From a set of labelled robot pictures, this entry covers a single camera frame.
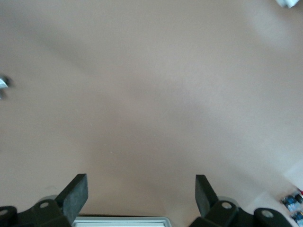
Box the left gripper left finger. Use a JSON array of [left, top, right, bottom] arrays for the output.
[[0, 173, 89, 227]]

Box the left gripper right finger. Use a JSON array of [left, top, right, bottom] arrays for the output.
[[189, 174, 294, 227]]

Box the black button with white cap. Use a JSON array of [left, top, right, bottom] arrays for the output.
[[0, 75, 13, 101]]

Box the red push button switch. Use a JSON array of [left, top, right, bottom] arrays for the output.
[[281, 187, 303, 211]]

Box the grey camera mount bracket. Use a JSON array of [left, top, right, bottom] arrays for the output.
[[274, 0, 299, 9]]

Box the white four-drawer cabinet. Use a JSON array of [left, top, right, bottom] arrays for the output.
[[71, 215, 171, 227]]

